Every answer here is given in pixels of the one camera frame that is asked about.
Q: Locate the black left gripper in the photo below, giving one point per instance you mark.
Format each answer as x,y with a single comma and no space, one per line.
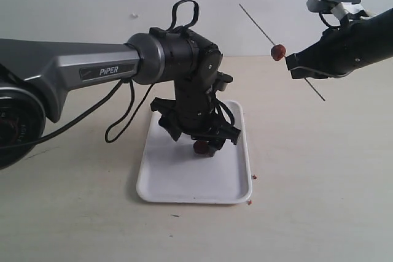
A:
196,111

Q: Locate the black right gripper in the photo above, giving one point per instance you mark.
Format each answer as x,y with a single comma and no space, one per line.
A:
335,56

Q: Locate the dark red date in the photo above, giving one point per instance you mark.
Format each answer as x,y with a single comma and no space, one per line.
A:
201,148
278,52

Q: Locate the dark red date front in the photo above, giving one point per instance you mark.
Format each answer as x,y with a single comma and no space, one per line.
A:
278,52

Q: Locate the thin metal skewer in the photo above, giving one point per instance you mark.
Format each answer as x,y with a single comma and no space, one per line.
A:
272,42

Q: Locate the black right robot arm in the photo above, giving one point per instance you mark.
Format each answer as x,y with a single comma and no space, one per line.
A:
378,37

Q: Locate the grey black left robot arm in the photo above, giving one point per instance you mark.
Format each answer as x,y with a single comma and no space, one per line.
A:
36,77

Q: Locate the white rectangular plastic tray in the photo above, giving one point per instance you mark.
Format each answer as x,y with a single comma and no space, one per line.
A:
170,172

